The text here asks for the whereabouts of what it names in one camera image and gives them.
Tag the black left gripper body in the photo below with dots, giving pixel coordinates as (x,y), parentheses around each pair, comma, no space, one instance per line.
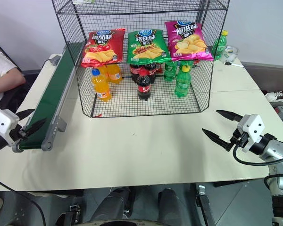
(18,134)

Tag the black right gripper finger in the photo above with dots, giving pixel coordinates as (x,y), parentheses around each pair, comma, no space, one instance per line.
(230,116)
(218,139)

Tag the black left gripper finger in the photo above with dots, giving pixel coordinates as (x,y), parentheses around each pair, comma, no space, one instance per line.
(24,113)
(34,128)

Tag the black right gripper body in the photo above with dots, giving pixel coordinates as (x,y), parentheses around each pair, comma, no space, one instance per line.
(240,139)

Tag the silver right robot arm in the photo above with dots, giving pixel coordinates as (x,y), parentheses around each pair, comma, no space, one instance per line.
(277,148)

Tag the person in white shirt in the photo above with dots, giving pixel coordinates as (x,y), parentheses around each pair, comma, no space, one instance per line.
(0,75)

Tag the white and brown sneaker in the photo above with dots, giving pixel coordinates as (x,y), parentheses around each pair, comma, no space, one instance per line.
(277,95)

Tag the white marker pen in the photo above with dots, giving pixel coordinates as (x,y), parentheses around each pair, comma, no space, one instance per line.
(234,64)

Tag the green soda bottle yellow cap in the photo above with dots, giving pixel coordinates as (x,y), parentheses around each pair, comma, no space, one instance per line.
(220,46)
(170,70)
(182,83)

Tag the orange soda bottle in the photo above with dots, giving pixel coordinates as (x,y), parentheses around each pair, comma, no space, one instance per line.
(115,74)
(103,71)
(102,88)

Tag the dark rounded robot leg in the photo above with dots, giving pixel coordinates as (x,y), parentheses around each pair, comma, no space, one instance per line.
(113,204)
(167,204)

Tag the purple potato chip bag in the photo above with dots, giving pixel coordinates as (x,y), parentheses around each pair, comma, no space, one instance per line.
(187,42)

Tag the cola bottle red label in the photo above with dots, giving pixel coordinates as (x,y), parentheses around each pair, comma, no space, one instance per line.
(143,86)
(135,71)
(151,70)

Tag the red potato chip bag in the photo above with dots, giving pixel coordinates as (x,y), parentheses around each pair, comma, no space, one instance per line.
(101,50)

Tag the green potato chip bag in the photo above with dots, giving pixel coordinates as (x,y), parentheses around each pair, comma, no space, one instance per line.
(145,47)

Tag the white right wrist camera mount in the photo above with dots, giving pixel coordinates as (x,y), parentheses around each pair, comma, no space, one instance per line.
(252,128)

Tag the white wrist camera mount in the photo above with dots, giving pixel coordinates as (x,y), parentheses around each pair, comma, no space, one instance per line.
(2,123)
(252,128)

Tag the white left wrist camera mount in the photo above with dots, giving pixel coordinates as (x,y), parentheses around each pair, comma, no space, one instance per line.
(2,123)

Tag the green conveyor belt grey frame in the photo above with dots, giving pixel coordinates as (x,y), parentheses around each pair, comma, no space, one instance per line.
(52,94)

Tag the metal table leg bracket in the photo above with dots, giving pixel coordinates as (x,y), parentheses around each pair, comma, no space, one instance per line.
(204,202)

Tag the black table frame bracket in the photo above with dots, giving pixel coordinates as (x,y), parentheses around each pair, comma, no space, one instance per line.
(72,213)

